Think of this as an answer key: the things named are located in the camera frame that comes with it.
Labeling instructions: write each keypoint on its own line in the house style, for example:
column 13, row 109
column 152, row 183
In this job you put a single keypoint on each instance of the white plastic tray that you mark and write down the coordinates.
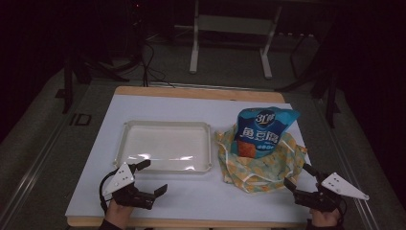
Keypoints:
column 166, row 147

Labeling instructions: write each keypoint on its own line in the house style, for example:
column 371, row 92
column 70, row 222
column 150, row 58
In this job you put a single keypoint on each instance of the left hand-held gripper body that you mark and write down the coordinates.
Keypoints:
column 134, row 195

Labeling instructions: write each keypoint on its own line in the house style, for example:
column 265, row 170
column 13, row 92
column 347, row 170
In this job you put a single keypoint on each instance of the black metal stand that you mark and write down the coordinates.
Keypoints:
column 322, row 83
column 76, row 70

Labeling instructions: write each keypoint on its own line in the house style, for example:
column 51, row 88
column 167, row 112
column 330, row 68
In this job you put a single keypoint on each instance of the white table mat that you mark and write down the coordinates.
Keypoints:
column 198, row 108

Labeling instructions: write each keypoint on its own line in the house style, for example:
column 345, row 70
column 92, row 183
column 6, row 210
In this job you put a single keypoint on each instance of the white metal stand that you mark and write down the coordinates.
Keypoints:
column 230, row 25

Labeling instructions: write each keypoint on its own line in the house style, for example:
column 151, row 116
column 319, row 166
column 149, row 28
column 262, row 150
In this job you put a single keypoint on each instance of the floral yellow cloth bag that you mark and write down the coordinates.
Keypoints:
column 255, row 174

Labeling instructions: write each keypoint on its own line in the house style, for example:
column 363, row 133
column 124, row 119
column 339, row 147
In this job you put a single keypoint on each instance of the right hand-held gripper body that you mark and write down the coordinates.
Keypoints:
column 322, row 195

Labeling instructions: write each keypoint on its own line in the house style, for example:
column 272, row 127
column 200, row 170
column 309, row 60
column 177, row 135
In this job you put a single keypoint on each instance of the person's left hand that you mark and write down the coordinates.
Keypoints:
column 117, row 214

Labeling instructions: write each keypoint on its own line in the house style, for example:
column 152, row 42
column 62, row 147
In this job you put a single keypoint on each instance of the person's right hand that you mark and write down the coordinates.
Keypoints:
column 325, row 218

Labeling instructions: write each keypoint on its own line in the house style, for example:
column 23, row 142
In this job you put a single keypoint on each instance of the blue snack packet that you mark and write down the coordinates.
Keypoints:
column 260, row 132

